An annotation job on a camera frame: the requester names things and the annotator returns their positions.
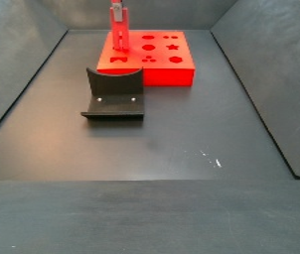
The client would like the red double-square peg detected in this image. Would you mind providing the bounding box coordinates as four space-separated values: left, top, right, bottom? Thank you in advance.
109 0 128 51

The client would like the black curved holder stand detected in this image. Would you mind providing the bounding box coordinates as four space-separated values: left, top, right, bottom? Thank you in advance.
80 68 144 119

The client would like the red shape-sorter block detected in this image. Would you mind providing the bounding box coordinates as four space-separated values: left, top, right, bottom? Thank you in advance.
96 31 195 86

